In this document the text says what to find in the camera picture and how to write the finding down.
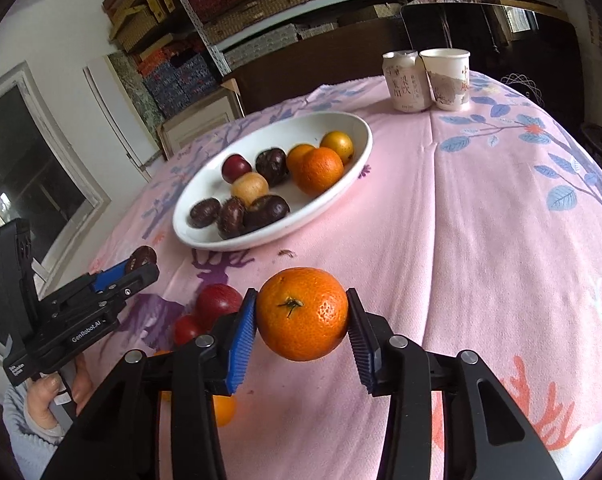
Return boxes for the white framed window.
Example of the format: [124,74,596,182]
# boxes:
[0,62,109,356]

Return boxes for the white oval plate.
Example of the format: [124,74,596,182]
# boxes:
[172,111,373,252]

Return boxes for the pink leaf-print tablecloth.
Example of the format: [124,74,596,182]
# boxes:
[84,71,602,480]

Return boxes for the red plum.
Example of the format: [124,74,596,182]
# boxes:
[196,283,244,331]
[173,314,207,347]
[221,154,253,184]

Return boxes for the green marbled panel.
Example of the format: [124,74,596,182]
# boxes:
[106,50,167,133]

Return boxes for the person's left hand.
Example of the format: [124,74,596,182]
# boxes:
[26,352,96,436]

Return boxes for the wooden picture frame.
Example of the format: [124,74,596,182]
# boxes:
[157,92,246,161]

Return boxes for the white printed paper cup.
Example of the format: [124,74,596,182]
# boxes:
[419,48,471,112]

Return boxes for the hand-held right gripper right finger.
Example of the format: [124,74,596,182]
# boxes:
[345,287,566,480]

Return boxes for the blue floral storage boxes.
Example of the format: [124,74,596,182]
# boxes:
[141,45,222,121]

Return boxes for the large orange mandarin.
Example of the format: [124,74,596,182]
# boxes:
[256,267,350,362]
[294,147,344,196]

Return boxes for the dark purple water chestnut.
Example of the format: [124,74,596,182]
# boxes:
[188,198,222,229]
[255,148,289,187]
[130,245,158,272]
[217,196,247,241]
[243,194,291,233]

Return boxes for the black chair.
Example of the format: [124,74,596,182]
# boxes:
[401,2,582,126]

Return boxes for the pale pink drink can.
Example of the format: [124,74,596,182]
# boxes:
[382,50,433,113]

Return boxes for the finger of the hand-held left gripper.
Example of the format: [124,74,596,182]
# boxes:
[51,263,160,323]
[41,258,138,311]

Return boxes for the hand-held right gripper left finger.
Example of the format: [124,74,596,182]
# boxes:
[40,287,258,480]

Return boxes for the white flat panel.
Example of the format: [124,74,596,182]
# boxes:
[84,55,154,181]

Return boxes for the dark wooden cabinet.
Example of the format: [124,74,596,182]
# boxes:
[223,15,407,116]

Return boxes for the dark round side table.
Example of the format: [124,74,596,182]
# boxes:
[578,122,602,171]

